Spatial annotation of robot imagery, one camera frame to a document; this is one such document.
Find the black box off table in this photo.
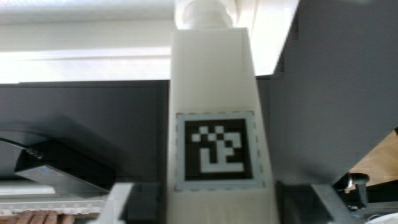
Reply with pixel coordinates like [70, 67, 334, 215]
[0, 130, 118, 198]

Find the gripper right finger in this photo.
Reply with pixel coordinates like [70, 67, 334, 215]
[276, 182, 363, 224]

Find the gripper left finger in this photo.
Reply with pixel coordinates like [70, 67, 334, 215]
[94, 182, 162, 224]

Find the white desk leg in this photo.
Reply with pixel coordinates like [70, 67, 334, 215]
[167, 0, 281, 224]

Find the dark clamp off table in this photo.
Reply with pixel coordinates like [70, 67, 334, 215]
[333, 173, 370, 210]

